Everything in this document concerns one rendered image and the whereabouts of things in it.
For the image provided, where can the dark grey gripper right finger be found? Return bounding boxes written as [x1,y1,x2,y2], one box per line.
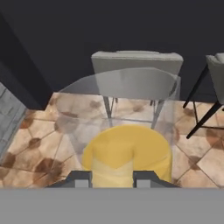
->
[133,170,179,189]

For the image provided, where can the dark kitchen island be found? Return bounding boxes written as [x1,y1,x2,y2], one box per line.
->
[0,0,224,111]

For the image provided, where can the clear pitcher with yellow drink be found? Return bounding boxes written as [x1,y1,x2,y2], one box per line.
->
[56,67,182,189]

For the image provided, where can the grey stool with black legs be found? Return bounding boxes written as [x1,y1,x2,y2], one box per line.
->
[182,52,224,140]

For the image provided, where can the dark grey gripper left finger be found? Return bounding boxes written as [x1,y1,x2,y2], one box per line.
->
[45,170,94,189]

